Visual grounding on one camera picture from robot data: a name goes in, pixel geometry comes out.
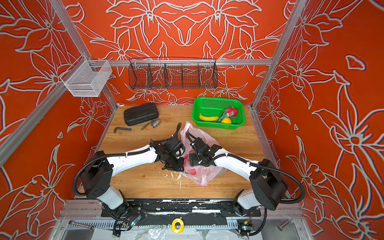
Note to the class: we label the metal drill chuck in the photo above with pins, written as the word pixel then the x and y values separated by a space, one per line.
pixel 154 123

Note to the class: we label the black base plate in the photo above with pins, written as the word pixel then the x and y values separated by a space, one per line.
pixel 223 207

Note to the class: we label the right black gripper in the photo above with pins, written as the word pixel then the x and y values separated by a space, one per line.
pixel 194 159

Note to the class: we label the yellow apple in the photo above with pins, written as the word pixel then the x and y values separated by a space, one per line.
pixel 226 120

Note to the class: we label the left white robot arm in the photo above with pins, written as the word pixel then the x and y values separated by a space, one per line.
pixel 93 180

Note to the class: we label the black hex key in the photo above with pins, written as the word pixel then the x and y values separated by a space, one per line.
pixel 119 129

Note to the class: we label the metal wrench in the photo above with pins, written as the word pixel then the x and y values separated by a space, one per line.
pixel 89 227

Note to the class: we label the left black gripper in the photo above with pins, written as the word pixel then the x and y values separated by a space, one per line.
pixel 180 168

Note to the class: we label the pink plastic bag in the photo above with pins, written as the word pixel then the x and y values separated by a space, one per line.
pixel 200 175

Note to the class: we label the yellow tape roll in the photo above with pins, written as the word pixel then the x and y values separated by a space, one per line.
pixel 177 226

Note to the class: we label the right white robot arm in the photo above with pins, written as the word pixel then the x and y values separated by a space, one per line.
pixel 268 184

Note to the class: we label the yellow banana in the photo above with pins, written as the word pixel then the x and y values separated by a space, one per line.
pixel 208 119

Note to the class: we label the clear plastic bin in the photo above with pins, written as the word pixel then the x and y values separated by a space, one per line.
pixel 85 78

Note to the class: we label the black wire basket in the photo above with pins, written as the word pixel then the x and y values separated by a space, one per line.
pixel 175 74

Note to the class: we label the green plastic basket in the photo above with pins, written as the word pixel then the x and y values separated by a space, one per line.
pixel 214 107

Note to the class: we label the black tool case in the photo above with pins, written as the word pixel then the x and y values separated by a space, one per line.
pixel 140 114

